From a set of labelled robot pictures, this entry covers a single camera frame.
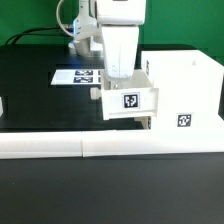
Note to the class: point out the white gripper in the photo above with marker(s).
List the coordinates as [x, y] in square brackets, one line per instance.
[119, 21]

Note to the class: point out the white drawer tray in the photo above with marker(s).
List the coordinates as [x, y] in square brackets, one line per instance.
[134, 98]
[147, 122]

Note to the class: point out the white drawer cabinet box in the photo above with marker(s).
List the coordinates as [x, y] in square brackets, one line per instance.
[190, 84]

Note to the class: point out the white front drawer tray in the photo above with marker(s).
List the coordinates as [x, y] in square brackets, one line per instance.
[147, 122]

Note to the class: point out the white marker sheet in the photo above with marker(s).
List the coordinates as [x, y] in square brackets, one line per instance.
[76, 77]

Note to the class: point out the white left edge block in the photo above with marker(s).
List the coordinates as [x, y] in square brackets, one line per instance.
[1, 107]

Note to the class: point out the white front barrier rail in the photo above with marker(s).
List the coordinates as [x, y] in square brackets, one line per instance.
[108, 143]

